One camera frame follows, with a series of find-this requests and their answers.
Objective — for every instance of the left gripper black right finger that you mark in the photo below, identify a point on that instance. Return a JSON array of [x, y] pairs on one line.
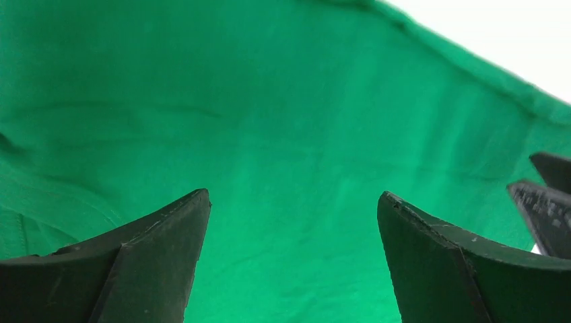
[[442, 273]]

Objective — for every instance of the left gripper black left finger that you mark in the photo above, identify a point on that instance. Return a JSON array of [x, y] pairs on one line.
[[140, 272]]

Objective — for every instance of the green t shirt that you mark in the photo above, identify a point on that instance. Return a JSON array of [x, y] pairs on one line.
[[295, 115]]

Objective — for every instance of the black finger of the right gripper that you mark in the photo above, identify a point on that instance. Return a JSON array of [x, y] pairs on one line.
[[553, 169], [546, 212]]

